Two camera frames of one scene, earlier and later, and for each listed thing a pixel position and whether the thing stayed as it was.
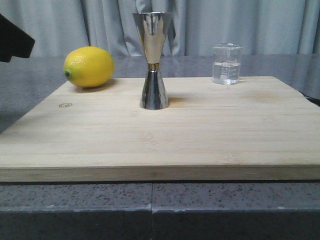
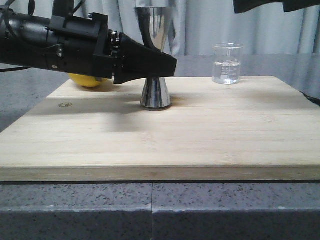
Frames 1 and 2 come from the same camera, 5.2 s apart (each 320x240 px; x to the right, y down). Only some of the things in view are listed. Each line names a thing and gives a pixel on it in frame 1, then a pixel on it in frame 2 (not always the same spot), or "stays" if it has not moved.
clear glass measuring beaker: [226, 63] stays
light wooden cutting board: [261, 129] stays
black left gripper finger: [14, 41] -> [81, 45]
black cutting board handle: [316, 101] stays
